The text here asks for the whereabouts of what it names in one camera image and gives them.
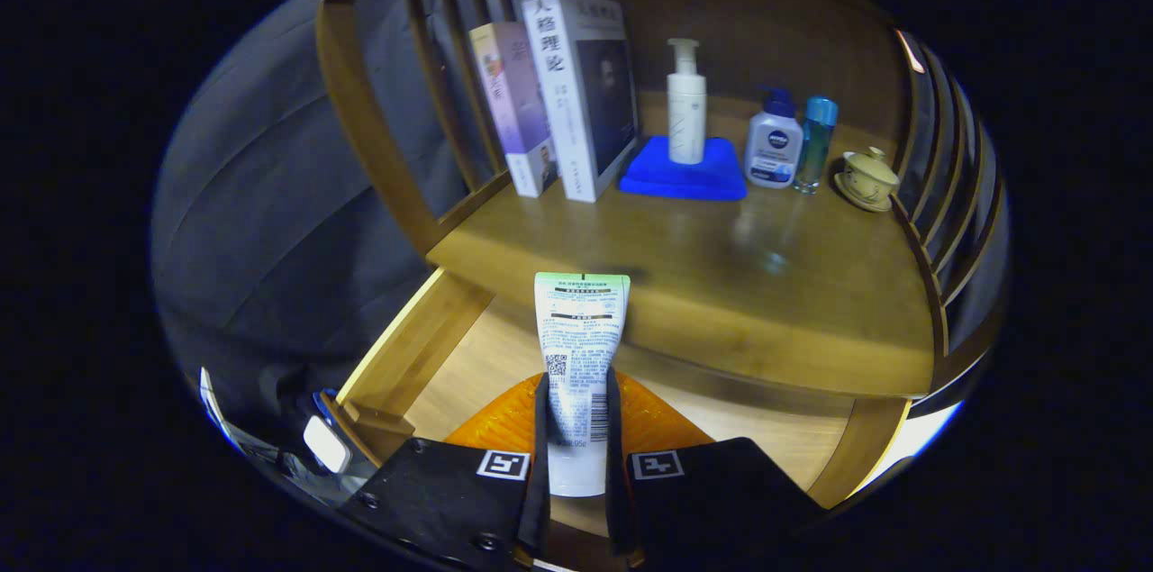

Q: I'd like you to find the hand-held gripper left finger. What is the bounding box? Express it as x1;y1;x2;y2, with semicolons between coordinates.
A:
342;371;552;572

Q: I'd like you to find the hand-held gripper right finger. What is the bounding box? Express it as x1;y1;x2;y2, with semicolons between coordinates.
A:
604;369;825;566

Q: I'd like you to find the white tube with green end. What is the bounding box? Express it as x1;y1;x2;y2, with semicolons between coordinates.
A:
534;272;631;498

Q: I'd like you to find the brown wooden drawer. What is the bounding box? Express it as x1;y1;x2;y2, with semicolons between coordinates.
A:
320;266;911;555

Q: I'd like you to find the brown wooden countertop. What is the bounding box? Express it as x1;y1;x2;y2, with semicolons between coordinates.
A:
426;90;938;399

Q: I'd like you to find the brown wooden cabinet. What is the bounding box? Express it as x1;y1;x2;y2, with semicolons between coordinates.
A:
315;0;1005;402

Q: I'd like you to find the white flat board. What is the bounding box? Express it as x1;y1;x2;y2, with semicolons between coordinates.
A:
851;401;965;496

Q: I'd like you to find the blue folded cloth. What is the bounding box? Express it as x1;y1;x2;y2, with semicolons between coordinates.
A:
618;135;749;202

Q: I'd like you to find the white pump bottle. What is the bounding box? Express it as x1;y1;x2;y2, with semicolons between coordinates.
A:
667;38;708;166

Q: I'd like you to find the white bottle with blue cap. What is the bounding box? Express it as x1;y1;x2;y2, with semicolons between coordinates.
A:
744;87;804;190

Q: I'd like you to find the black backdrop cloth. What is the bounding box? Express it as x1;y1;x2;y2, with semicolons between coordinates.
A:
149;0;469;465

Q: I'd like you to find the purple book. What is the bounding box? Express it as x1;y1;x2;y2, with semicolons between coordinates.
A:
468;21;559;199

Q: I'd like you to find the thick white book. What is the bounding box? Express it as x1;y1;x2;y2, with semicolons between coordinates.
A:
521;0;640;204

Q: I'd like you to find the teal clear bottle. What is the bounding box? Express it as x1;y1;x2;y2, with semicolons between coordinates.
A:
793;96;840;195

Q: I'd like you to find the beige lidded teacup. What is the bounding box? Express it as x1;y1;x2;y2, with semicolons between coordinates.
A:
833;146;902;213

